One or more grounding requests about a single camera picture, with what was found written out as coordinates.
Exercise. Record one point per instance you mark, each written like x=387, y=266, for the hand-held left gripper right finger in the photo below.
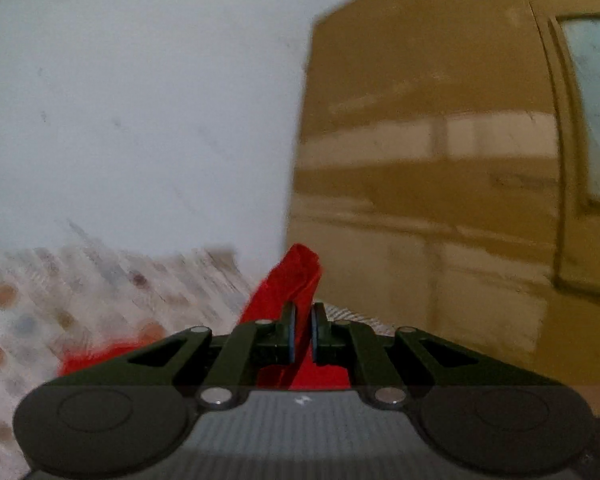
x=316, y=332

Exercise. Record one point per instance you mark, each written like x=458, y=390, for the circle patterned bed blanket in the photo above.
x=30, y=310

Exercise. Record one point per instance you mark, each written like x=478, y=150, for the red cloth garment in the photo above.
x=286, y=280

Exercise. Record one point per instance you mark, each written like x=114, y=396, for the brown wooden wardrobe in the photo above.
x=430, y=160

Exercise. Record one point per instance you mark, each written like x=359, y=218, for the frosted glass door panel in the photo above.
x=597, y=110

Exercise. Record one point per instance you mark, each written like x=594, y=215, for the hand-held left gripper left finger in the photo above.
x=291, y=332

